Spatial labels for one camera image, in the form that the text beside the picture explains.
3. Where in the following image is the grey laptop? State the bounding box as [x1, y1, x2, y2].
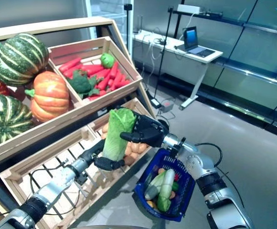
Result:
[178, 26, 216, 58]

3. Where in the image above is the orange pumpkin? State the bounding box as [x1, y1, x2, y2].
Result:
[24, 71, 70, 124]

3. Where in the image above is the white flat box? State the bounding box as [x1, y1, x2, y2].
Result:
[177, 4, 201, 14]

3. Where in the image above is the white desk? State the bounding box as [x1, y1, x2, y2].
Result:
[131, 31, 224, 111]

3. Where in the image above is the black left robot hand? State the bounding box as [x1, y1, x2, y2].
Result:
[77, 139, 126, 171]

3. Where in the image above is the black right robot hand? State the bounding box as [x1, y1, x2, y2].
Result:
[120, 112, 170, 148]

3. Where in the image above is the pale greyish napa cabbage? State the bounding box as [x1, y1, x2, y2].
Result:
[144, 170, 167, 200]

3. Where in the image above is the blue plastic shopping basket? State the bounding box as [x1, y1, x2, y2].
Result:
[134, 147, 196, 218]

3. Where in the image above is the grey box with red button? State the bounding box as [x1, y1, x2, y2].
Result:
[161, 101, 175, 113]

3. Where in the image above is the short bright-green napa cabbage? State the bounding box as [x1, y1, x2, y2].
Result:
[102, 108, 137, 162]

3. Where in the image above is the black pole with box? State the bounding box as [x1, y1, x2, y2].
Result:
[124, 3, 132, 55]

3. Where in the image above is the wooden display stand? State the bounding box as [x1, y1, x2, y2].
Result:
[0, 16, 157, 229]

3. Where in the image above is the green striped pumpkin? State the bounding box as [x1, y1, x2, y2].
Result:
[0, 32, 50, 88]
[0, 94, 35, 151]

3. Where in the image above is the black tripod pole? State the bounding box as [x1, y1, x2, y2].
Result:
[151, 7, 175, 102]

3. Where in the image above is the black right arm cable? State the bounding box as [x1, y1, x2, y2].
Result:
[194, 142, 246, 210]

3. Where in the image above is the green broccoli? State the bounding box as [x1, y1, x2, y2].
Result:
[65, 69, 101, 100]

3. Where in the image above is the long napa cabbage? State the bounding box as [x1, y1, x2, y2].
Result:
[157, 168, 176, 212]

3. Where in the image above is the wooden crate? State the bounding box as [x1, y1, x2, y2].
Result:
[87, 97, 156, 172]
[47, 36, 143, 105]
[0, 126, 139, 229]

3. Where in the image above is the light green bell pepper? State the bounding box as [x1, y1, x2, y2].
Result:
[100, 52, 116, 69]

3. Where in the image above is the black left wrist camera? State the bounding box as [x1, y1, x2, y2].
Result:
[75, 171, 89, 186]

